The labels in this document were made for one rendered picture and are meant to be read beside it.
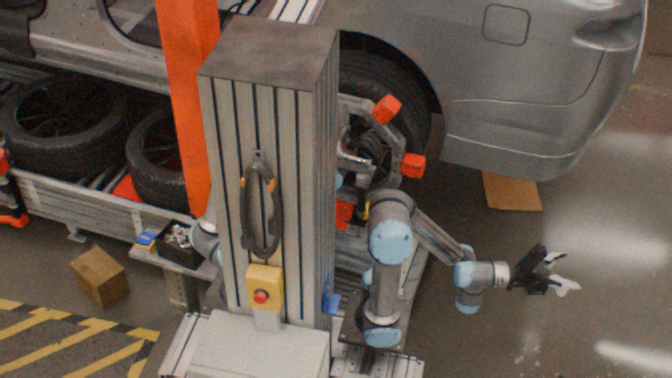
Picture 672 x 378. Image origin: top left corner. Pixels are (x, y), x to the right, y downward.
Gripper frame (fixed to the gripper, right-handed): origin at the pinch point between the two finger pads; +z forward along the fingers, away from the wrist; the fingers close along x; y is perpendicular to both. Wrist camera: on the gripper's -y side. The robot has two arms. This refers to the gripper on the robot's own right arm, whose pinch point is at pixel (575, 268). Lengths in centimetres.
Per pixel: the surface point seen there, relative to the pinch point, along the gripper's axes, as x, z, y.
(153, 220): -119, -155, 75
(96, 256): -112, -183, 92
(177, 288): -86, -140, 89
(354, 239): -118, -58, 86
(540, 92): -91, 11, -10
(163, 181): -127, -149, 57
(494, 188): -179, 25, 99
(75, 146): -154, -197, 55
